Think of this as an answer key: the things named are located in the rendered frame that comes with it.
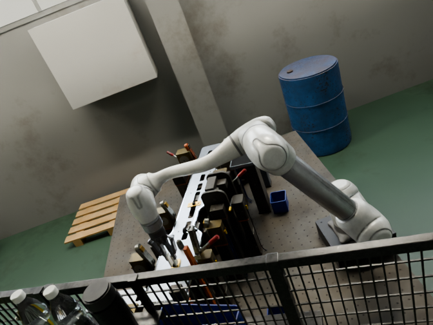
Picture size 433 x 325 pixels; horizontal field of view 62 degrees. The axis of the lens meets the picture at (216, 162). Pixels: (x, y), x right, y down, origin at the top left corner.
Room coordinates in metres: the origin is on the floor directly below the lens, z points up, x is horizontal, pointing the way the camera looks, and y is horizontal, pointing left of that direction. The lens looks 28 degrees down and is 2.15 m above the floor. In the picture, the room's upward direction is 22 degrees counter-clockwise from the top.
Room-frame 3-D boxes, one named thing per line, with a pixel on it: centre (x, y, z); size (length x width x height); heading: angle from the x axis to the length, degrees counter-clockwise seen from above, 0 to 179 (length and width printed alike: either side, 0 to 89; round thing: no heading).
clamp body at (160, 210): (1.78, 0.41, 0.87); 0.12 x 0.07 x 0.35; 71
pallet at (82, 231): (3.72, 1.29, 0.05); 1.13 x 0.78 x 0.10; 86
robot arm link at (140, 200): (1.35, 0.36, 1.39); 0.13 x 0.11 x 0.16; 2
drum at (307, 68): (3.51, -1.21, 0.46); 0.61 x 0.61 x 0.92
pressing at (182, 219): (1.80, 0.21, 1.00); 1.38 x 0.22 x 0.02; 161
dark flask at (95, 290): (0.66, 0.37, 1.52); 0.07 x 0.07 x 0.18
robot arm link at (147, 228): (1.34, 0.36, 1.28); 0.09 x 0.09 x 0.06
